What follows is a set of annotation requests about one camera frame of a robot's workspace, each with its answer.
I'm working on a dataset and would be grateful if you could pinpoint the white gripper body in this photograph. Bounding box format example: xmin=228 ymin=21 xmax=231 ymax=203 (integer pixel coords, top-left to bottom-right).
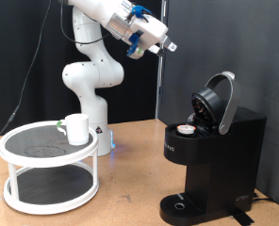
xmin=129 ymin=16 xmax=170 ymax=48

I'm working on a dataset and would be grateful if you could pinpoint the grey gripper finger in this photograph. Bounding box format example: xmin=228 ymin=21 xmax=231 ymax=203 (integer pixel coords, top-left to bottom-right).
xmin=147 ymin=44 xmax=166 ymax=57
xmin=161 ymin=36 xmax=178 ymax=53

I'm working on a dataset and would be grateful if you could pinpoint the orange-rimmed coffee pod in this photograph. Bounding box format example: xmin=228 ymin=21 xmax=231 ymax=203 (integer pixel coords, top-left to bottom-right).
xmin=175 ymin=123 xmax=197 ymax=136

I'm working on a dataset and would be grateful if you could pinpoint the white mug green-taped handle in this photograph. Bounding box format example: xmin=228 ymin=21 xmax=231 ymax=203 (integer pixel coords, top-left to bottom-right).
xmin=56 ymin=113 xmax=90 ymax=146

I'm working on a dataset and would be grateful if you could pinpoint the black Keurig coffee machine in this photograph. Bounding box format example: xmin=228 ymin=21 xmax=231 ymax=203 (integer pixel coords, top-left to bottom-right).
xmin=158 ymin=71 xmax=268 ymax=226

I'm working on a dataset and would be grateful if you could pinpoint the black curtain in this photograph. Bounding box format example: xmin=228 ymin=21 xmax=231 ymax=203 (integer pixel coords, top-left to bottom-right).
xmin=0 ymin=0 xmax=163 ymax=137

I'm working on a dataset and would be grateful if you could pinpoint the dark grey partition panel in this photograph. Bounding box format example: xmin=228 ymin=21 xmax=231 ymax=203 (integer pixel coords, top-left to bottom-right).
xmin=157 ymin=0 xmax=279 ymax=213

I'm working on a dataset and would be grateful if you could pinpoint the white two-tier turntable shelf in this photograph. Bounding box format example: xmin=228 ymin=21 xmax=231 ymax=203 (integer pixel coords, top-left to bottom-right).
xmin=0 ymin=120 xmax=100 ymax=216

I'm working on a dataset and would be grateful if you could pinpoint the black tape strip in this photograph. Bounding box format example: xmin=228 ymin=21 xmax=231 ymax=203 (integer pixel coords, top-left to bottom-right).
xmin=230 ymin=210 xmax=255 ymax=226

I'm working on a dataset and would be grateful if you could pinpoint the white wrist camera blue mount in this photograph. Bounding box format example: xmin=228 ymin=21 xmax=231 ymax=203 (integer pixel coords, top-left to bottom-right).
xmin=125 ymin=29 xmax=145 ymax=60

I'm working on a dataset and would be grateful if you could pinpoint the blue cable clip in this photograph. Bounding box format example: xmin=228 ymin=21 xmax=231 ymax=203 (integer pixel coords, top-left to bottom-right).
xmin=131 ymin=4 xmax=153 ymax=20

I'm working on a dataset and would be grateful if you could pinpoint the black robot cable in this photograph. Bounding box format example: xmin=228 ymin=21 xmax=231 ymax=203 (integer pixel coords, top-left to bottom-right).
xmin=0 ymin=0 xmax=111 ymax=149

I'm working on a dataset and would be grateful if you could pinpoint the black power cord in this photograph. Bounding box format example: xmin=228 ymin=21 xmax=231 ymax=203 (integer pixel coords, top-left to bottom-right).
xmin=252 ymin=192 xmax=275 ymax=203

